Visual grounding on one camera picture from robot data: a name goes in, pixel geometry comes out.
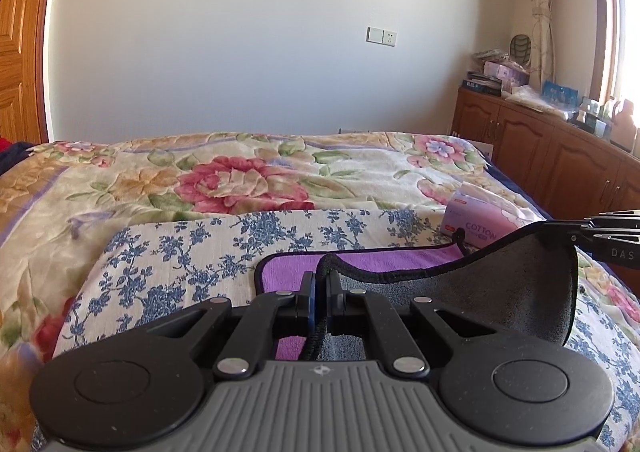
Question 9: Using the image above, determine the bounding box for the floral blanket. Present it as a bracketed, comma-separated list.
[0, 132, 640, 452]

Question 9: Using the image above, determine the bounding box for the clear plastic bag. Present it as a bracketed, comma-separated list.
[509, 85, 567, 114]

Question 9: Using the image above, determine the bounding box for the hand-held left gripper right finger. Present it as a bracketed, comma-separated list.
[325, 276, 497, 379]

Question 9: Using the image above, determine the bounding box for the woven hand fan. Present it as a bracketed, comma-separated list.
[509, 33, 532, 66]

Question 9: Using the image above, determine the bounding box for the purple and grey towel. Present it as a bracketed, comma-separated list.
[254, 221, 581, 363]

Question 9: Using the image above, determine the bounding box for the dark red and navy clothing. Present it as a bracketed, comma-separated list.
[0, 136, 34, 175]

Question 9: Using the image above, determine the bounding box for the group of small bottles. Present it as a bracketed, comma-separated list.
[569, 97, 640, 154]

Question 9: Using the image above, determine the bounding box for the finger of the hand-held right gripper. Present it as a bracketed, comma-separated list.
[546, 208, 640, 247]

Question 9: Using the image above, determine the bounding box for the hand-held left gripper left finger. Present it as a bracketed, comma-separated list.
[165, 272, 317, 381]

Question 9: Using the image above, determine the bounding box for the wooden door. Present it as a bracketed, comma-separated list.
[0, 0, 65, 145]

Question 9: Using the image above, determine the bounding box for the pink tissue pack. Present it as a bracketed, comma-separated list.
[442, 182, 547, 250]

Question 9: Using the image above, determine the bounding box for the wooden window frame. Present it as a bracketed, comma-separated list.
[590, 0, 640, 105]

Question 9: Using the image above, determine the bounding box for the patterned cream curtain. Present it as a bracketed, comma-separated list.
[516, 0, 557, 89]

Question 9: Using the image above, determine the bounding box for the stack of boxes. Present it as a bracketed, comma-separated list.
[462, 49, 531, 98]

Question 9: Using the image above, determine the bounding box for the white wall socket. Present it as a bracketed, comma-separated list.
[366, 26, 398, 46]

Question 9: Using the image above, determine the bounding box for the blue box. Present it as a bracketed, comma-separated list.
[542, 80, 580, 106]

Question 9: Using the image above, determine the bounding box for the wooden cabinet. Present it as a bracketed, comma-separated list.
[451, 86, 640, 294]

